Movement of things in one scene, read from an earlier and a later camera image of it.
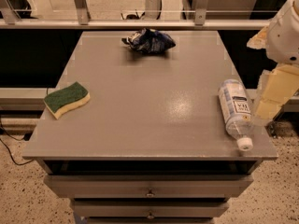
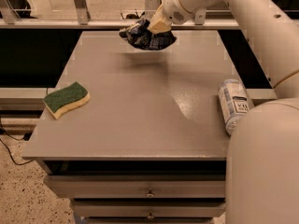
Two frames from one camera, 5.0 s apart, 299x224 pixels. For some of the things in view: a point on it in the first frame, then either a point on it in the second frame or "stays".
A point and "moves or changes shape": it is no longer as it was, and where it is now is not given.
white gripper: (284, 40) to (173, 9)
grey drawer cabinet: (152, 145) stays
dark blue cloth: (149, 40) moves or changes shape
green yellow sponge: (61, 100) stays
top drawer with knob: (148, 187) stays
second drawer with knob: (150, 209) stays
